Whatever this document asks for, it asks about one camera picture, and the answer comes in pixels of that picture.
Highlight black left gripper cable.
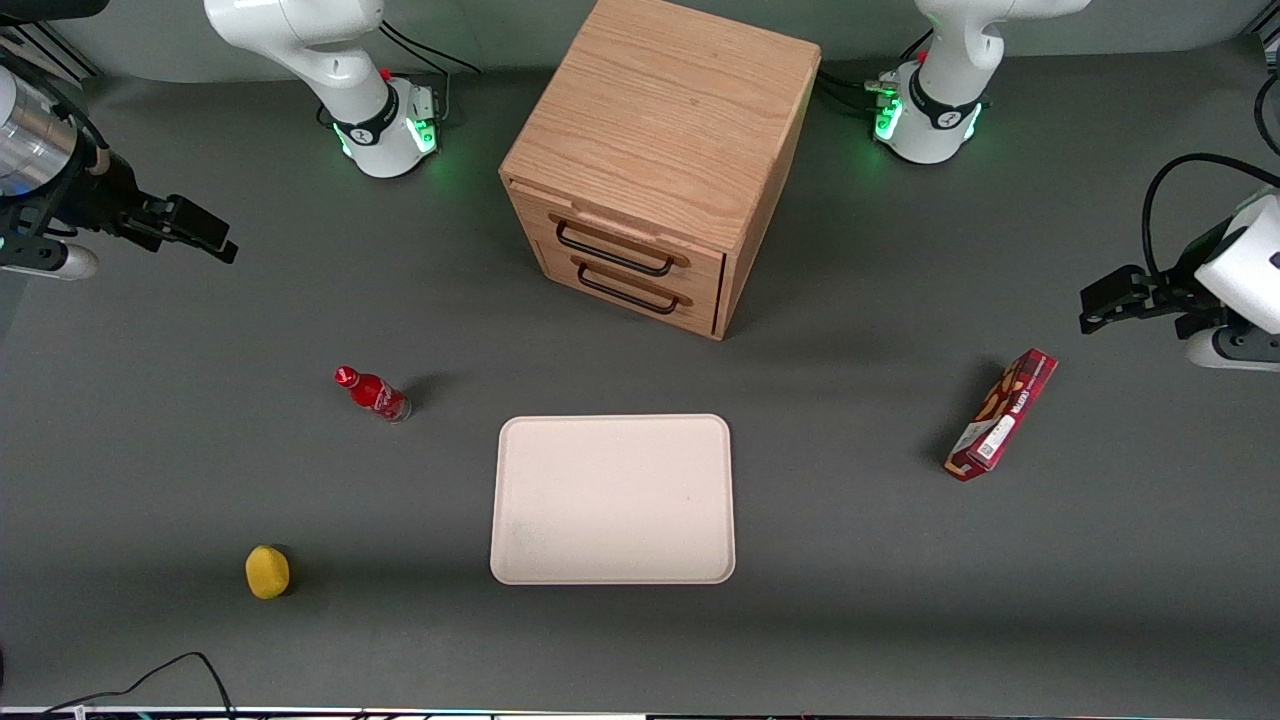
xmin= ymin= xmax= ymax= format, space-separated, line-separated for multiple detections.
xmin=1142 ymin=152 xmax=1280 ymax=283

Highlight black arm base cables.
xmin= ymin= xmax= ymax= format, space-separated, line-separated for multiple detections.
xmin=814 ymin=28 xmax=937 ymax=119
xmin=378 ymin=18 xmax=483 ymax=129

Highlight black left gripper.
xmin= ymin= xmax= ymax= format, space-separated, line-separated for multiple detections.
xmin=1079 ymin=220 xmax=1241 ymax=338

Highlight yellow lemon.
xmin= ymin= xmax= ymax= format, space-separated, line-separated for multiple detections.
xmin=244 ymin=544 xmax=294 ymax=602

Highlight black right arm base cables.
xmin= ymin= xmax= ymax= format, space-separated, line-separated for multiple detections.
xmin=378 ymin=18 xmax=483 ymax=129

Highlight aluminium frame rail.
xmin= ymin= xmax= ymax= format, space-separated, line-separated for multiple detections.
xmin=0 ymin=22 xmax=103 ymax=93

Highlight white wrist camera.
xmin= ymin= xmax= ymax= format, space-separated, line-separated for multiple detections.
xmin=1186 ymin=324 xmax=1280 ymax=374
xmin=0 ymin=240 xmax=100 ymax=282

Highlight black left arm base cables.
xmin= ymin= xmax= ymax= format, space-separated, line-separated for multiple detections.
xmin=814 ymin=28 xmax=937 ymax=119

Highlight cream rectangular plastic tray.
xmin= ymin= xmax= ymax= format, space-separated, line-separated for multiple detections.
xmin=489 ymin=413 xmax=738 ymax=587

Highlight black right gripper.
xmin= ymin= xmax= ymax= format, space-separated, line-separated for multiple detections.
xmin=40 ymin=148 xmax=240 ymax=266

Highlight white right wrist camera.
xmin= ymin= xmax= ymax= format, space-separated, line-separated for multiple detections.
xmin=0 ymin=240 xmax=100 ymax=282

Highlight red soda bottle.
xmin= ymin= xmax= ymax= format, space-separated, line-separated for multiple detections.
xmin=333 ymin=365 xmax=413 ymax=425

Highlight black metal drawer handle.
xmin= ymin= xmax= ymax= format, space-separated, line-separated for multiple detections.
xmin=555 ymin=220 xmax=678 ymax=279
xmin=576 ymin=260 xmax=682 ymax=316

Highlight red snack box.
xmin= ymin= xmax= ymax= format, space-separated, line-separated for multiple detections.
xmin=943 ymin=347 xmax=1060 ymax=484

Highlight wooden two-drawer cabinet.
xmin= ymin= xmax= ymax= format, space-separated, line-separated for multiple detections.
xmin=499 ymin=0 xmax=823 ymax=342

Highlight black cable on table edge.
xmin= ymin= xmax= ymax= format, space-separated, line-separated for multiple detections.
xmin=40 ymin=651 xmax=237 ymax=720

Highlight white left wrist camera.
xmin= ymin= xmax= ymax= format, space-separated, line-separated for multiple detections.
xmin=1186 ymin=324 xmax=1280 ymax=374

